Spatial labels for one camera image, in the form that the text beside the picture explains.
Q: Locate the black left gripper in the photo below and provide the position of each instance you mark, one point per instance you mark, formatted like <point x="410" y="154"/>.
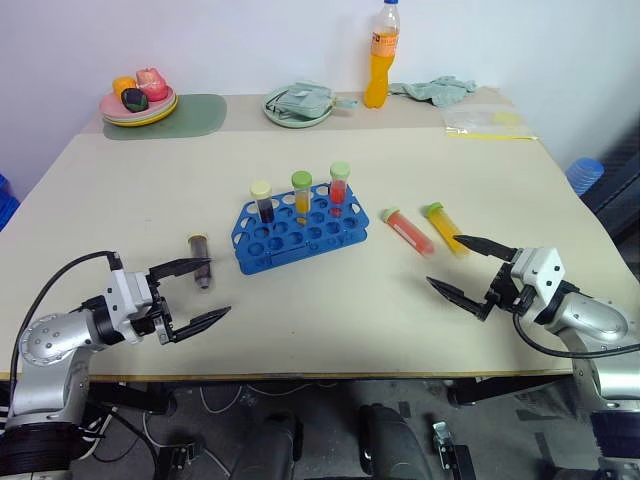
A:
<point x="161" y="320"/>

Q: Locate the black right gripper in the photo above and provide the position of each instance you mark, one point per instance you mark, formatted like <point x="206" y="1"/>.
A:
<point x="505" y="295"/>

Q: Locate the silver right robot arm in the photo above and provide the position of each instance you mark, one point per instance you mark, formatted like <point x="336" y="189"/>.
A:
<point x="595" y="316"/>

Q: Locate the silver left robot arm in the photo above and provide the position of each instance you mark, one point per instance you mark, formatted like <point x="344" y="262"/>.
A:
<point x="50" y="341"/>

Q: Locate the dark brown liquid tube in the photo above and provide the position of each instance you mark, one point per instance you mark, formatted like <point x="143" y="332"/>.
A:
<point x="201" y="250"/>

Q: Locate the yellow liquid tube, green cap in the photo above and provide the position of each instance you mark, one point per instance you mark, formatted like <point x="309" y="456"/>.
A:
<point x="302" y="195"/>
<point x="447" y="227"/>

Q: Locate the orange-red liquid tube, green cap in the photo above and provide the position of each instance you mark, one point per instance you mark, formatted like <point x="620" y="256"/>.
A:
<point x="410" y="232"/>

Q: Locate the dark liquid tube, pale cap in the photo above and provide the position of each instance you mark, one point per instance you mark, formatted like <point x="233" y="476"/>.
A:
<point x="263" y="205"/>

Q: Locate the blue test tube rack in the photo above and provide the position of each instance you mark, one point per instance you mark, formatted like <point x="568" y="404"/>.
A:
<point x="300" y="247"/>

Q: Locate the red liquid tube, green cap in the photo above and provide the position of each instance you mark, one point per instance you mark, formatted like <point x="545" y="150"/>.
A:
<point x="338" y="187"/>

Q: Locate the blue stacked stools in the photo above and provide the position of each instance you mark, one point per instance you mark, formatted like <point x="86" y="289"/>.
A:
<point x="585" y="175"/>

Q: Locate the clear plastic zip bag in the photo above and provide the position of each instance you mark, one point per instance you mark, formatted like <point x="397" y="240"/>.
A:
<point x="480" y="120"/>

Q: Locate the black equipment case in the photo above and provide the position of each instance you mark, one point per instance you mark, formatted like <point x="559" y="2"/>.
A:
<point x="617" y="195"/>

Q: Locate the dark rounded shape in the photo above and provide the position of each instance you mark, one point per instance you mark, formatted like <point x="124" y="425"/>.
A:
<point x="395" y="445"/>
<point x="272" y="450"/>

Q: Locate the yellow plate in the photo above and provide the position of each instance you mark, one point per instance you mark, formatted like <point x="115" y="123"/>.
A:
<point x="150" y="121"/>

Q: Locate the green table mat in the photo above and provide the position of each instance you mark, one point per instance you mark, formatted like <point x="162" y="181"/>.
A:
<point x="200" y="115"/>

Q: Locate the green cloth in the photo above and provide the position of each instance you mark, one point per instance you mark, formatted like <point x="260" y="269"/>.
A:
<point x="440" y="90"/>

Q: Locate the pale green plate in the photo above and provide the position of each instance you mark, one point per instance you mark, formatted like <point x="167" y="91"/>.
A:
<point x="272" y="116"/>

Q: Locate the plate stack with toy food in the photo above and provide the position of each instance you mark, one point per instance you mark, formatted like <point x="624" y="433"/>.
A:
<point x="112" y="107"/>

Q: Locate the dark purple toy fruit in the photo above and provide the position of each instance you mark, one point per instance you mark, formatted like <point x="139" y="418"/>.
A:
<point x="134" y="99"/>

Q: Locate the blue plastic crate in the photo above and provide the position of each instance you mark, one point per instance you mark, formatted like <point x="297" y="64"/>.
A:
<point x="7" y="202"/>

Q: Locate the orange soda bottle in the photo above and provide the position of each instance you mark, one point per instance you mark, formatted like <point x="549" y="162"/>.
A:
<point x="378" y="80"/>

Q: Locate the pink toy peach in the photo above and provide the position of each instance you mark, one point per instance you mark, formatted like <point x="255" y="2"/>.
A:
<point x="152" y="85"/>

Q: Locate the orange toy fruit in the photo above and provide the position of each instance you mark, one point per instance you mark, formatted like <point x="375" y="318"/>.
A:
<point x="122" y="85"/>

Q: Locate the pale green zip pouch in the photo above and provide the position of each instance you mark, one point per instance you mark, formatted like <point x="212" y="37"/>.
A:
<point x="305" y="100"/>

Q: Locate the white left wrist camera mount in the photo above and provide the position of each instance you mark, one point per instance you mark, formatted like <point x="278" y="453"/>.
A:
<point x="125" y="295"/>

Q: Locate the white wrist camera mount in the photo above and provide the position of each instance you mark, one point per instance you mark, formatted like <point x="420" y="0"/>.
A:
<point x="125" y="295"/>
<point x="540" y="272"/>

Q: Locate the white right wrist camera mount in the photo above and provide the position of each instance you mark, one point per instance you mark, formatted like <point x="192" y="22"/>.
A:
<point x="540" y="272"/>

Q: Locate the black table frame bar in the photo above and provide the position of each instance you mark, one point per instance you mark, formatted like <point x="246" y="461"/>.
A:
<point x="500" y="392"/>
<point x="135" y="397"/>

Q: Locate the metal bracket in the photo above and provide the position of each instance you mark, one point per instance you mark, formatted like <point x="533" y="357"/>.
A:
<point x="442" y="437"/>

